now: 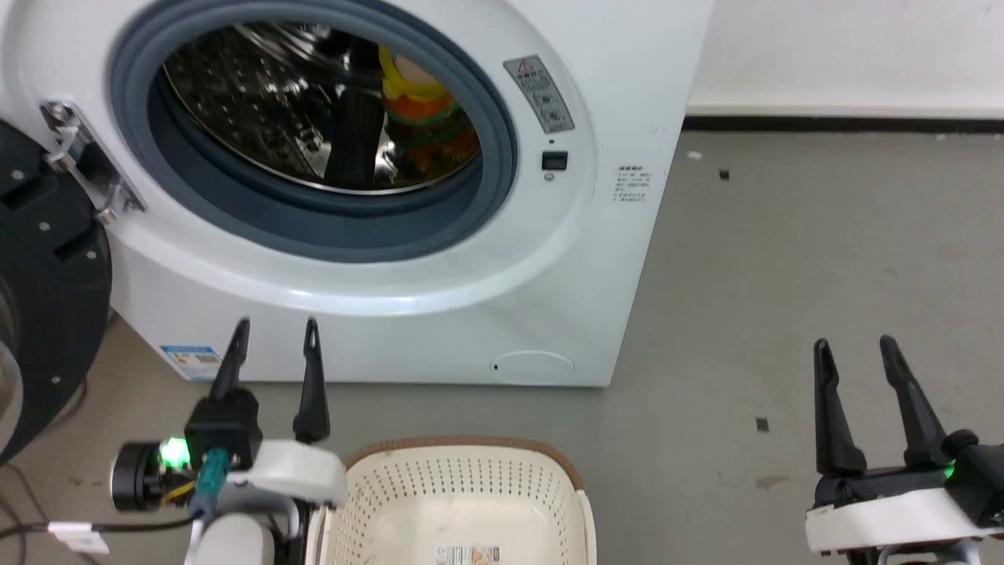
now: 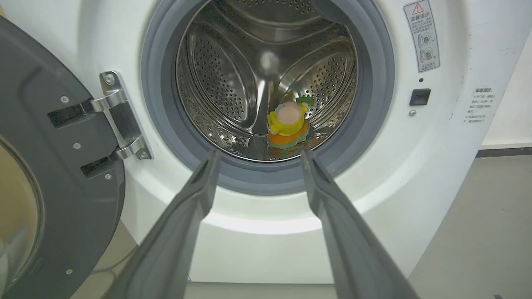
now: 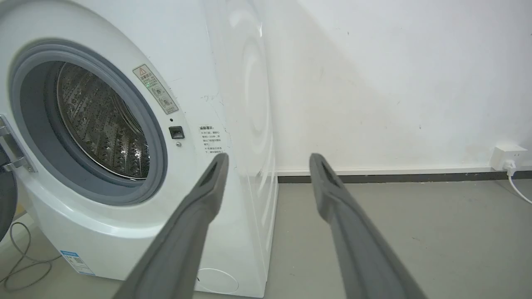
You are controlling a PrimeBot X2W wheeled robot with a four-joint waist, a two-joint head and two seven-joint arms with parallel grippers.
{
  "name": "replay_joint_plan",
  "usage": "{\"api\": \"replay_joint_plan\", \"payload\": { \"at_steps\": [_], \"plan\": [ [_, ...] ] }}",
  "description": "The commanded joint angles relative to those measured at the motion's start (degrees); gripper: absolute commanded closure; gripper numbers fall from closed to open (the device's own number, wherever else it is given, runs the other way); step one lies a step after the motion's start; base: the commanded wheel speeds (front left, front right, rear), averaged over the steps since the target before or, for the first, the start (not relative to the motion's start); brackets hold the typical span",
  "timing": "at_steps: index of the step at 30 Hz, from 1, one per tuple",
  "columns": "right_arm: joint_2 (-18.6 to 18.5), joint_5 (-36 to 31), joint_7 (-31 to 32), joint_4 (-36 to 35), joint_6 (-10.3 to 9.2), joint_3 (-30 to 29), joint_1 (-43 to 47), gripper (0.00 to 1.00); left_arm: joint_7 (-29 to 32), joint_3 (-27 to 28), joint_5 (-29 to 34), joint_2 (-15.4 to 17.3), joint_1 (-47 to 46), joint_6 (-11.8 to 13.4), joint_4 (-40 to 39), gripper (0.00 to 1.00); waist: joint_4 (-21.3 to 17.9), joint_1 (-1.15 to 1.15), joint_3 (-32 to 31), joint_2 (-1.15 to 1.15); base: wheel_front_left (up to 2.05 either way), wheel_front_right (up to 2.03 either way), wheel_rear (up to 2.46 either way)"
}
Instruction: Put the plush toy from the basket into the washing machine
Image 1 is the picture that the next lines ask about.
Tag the blue energy label sticker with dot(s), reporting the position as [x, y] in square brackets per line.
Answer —
[190, 362]

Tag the white front-load washing machine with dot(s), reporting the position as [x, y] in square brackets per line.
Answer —
[596, 78]

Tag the stainless steel washer drum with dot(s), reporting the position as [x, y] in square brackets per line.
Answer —
[251, 110]

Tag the black round washing machine door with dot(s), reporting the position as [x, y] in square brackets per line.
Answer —
[47, 298]

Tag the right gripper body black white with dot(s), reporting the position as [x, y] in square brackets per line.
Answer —
[902, 514]

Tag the printed label inside basket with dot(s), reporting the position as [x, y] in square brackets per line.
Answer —
[468, 555]

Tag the grey warning sticker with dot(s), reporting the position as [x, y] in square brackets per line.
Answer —
[540, 92]

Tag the grey rubber door gasket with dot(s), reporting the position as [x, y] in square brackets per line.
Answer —
[486, 204]

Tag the cream perforated laundry basket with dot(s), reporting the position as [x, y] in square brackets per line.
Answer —
[463, 494]

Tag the round white filter cover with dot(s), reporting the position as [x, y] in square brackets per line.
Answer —
[532, 367]

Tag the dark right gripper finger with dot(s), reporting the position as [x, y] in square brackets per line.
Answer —
[833, 424]
[911, 408]

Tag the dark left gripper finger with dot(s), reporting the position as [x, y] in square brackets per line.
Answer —
[231, 365]
[312, 392]

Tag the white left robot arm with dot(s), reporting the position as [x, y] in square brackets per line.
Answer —
[231, 541]

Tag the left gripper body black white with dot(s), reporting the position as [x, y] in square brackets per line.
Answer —
[294, 475]

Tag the black door latch slot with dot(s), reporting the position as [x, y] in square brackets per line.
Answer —
[554, 161]

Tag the yellow orange clothing in drum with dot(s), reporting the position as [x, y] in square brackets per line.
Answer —
[423, 106]

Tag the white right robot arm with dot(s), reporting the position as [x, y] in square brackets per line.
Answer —
[925, 555]

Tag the metal door hinge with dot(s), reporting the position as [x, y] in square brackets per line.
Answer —
[82, 161]

